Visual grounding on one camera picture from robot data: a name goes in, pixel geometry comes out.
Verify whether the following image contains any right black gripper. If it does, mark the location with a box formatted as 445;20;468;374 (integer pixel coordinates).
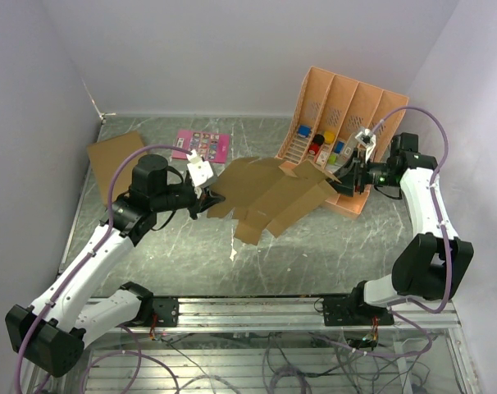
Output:
323;148;398;197

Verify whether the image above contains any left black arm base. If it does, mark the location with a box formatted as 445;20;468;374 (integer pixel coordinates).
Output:
151;296;180;328

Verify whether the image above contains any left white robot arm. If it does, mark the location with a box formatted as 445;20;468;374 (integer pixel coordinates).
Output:
5;151;223;378

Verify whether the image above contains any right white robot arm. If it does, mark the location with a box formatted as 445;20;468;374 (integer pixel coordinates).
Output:
330;129;474;325

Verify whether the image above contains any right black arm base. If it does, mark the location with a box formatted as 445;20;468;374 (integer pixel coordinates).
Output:
315;295;394;327

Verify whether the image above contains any white card box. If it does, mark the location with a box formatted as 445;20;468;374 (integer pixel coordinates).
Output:
316;151;331;166

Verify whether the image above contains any closed brown cardboard box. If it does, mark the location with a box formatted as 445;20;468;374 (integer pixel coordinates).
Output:
87;131;145;208

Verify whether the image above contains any green block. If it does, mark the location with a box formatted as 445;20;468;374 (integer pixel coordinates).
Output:
327;153;338;165

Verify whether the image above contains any red block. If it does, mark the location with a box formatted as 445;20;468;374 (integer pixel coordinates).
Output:
308;143;321;156

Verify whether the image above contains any yellow block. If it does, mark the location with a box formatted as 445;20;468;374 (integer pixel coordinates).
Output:
323;131;335;144

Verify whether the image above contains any pink sticker sheet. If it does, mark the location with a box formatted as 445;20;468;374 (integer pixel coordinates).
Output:
176;130;230;164

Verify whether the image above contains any blue block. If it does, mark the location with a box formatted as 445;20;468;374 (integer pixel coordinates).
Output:
298;125;311;138

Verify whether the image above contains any orange plastic file organizer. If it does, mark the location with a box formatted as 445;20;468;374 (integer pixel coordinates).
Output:
275;66;410;218

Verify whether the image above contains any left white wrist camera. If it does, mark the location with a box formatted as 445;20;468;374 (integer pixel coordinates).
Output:
186;149;217;188

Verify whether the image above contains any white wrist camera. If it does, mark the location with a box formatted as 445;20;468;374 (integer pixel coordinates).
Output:
186;149;217;188
354;127;376;162

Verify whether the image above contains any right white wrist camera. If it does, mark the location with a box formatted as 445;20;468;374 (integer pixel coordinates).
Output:
354;127;376;162

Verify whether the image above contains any aluminium mounting rail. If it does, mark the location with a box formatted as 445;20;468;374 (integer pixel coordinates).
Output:
84;295;457;329

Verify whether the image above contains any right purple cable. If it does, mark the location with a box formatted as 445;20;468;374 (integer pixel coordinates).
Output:
369;106;454;315

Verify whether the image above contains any purple cable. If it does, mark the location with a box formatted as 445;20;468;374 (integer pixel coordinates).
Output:
12;144;194;394
369;106;454;315

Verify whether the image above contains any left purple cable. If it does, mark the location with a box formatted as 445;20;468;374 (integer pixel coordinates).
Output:
12;144;194;394

